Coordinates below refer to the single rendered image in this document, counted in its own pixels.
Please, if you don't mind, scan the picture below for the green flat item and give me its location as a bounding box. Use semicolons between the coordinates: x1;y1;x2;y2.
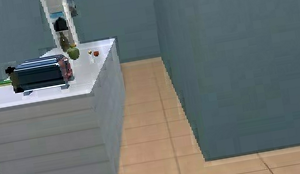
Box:
0;78;13;88

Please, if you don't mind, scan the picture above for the green apple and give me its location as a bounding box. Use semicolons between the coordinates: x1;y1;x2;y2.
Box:
65;45;82;62

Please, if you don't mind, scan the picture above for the dark green bottle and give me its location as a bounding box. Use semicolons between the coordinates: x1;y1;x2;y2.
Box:
58;30;72;53

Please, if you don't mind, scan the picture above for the black pot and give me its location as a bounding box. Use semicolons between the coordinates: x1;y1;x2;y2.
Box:
52;16;69;33

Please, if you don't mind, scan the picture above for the white kitchen counter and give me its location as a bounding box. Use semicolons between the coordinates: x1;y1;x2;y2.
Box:
0;37;140;174

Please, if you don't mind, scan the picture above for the dark hanging wall item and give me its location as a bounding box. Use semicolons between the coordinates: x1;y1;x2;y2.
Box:
67;0;79;18

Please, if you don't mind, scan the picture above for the clear salt shaker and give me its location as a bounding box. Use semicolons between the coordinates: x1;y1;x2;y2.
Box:
87;49;95;65

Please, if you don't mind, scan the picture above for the silver toaster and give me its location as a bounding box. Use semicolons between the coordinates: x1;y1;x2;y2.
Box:
3;52;77;99

